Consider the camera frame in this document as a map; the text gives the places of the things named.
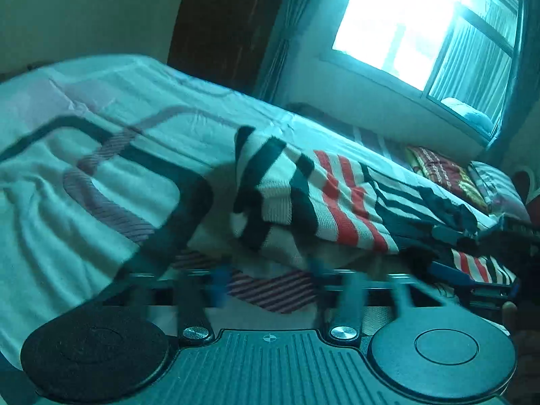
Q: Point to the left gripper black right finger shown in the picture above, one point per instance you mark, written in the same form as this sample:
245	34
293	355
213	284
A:
343	296

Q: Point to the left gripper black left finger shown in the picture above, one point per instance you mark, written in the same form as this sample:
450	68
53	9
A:
190	293

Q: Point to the red black white striped garment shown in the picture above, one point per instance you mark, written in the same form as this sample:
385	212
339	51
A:
283	194

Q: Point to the person's hand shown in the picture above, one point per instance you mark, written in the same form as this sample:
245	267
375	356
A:
524	387

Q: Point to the striped pillow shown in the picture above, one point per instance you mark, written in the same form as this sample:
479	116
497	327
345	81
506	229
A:
498	191

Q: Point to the red gold folded blanket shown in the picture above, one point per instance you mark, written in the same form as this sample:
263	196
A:
445	173

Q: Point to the white object on windowsill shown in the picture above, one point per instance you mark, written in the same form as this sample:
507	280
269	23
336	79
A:
476	118

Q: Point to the striped bed sheet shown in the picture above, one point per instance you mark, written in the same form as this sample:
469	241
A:
387	148

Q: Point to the white patterned bed quilt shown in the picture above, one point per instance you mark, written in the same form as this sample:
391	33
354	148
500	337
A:
116	164

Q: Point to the teal curtain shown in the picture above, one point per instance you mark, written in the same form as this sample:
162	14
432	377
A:
291	23

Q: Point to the dark wooden wardrobe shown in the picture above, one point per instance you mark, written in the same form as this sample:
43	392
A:
223	41

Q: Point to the bright window with frame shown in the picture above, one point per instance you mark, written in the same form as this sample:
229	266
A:
430	50

